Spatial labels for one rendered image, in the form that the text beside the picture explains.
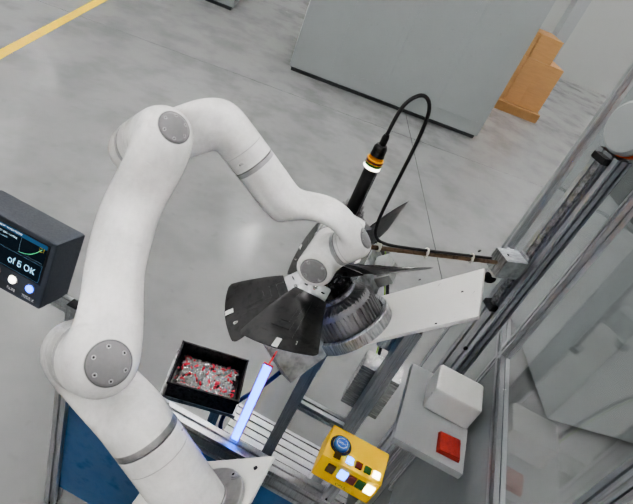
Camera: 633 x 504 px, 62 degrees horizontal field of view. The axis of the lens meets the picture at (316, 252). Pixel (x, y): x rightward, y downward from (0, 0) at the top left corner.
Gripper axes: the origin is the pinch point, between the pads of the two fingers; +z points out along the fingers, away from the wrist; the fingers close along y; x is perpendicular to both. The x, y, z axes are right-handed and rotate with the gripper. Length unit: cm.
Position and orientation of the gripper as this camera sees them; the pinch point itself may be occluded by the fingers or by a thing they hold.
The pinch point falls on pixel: (352, 209)
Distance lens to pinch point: 141.0
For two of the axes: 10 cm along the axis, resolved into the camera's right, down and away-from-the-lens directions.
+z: 3.2, -4.8, 8.1
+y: 8.9, 4.6, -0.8
